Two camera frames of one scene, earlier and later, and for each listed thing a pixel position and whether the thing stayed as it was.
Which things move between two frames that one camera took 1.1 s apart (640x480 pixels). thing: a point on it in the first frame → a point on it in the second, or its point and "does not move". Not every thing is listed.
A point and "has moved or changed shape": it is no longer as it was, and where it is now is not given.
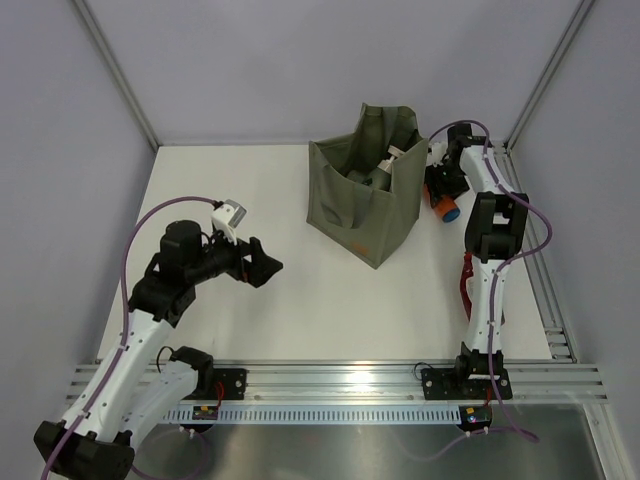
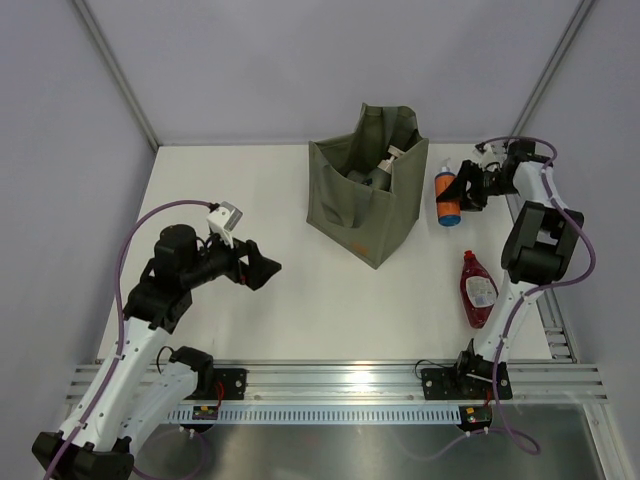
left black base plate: x=228 y=384 does not move
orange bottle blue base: x=444 y=206 has moved or changed shape
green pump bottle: x=353 y=175 does not move
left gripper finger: x=262 y=265 does not move
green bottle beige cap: x=380 y=178 does not move
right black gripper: x=431 y=177 → x=459 y=185
